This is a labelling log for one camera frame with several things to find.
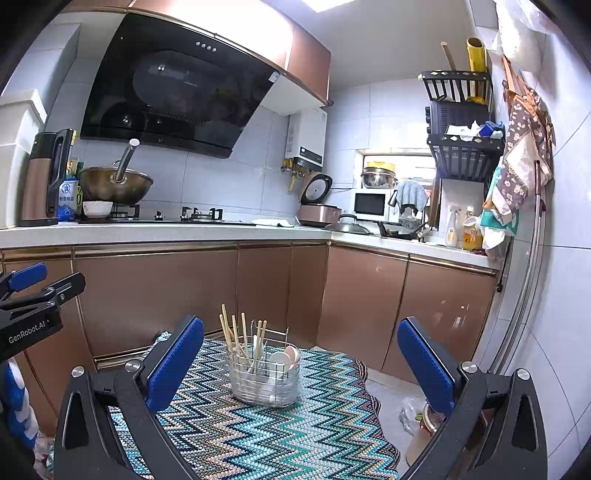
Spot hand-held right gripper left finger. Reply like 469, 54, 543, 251
53, 315, 206, 480

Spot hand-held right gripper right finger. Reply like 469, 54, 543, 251
396, 316, 548, 480

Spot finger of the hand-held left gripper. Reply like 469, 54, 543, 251
0, 261, 48, 302
0, 272, 88, 320

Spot bunch of wooden chopsticks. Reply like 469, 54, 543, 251
220, 303, 269, 366

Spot wire utensil basket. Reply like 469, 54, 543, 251
226, 322, 304, 409

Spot person's left hand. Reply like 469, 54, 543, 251
0, 357, 41, 452

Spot clear plastic bag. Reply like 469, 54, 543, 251
399, 395, 424, 436

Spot copper coloured basin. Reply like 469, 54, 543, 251
406, 401, 448, 467

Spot copper kitchen base cabinets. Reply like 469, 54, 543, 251
0, 240, 502, 439

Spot blue and white salt bag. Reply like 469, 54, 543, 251
57, 177, 79, 223

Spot white ceramic bowl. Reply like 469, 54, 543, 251
82, 200, 114, 219

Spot copper and black kettle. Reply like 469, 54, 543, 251
18, 128, 75, 228

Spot zigzag patterned table cloth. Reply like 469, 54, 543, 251
46, 330, 400, 480

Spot white kitchen countertop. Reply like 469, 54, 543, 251
0, 222, 504, 271

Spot black frying pan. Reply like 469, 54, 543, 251
377, 220, 428, 242

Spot clear spray bottle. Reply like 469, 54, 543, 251
445, 205, 461, 248

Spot yellow oil bottle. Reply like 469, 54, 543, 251
462, 206, 484, 251

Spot black gas stove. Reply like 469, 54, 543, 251
78, 205, 260, 226

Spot teal and white cloth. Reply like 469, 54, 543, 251
479, 207, 514, 253

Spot steel pan lid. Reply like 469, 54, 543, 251
324, 214, 373, 236

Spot white microwave oven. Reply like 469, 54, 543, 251
353, 189, 399, 223

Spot blue hanging towel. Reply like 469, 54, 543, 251
394, 180, 430, 214

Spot copper rice cooker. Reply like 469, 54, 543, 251
297, 172, 343, 228

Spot steel pot on microwave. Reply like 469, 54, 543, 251
361, 161, 398, 189

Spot brass gas valves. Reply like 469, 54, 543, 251
281, 158, 306, 193

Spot black range hood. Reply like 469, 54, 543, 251
80, 12, 284, 160

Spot white and blue rags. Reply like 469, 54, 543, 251
445, 119, 505, 142

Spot brown floral apron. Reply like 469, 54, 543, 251
489, 57, 555, 211

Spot white water heater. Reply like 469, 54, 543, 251
284, 108, 328, 168

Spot yellow wrap roll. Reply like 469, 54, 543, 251
466, 36, 489, 105

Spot white plastic bag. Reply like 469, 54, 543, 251
491, 0, 550, 77

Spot steel wok with handle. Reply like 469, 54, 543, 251
77, 138, 154, 205

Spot black wall rack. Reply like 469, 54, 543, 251
419, 69, 507, 230

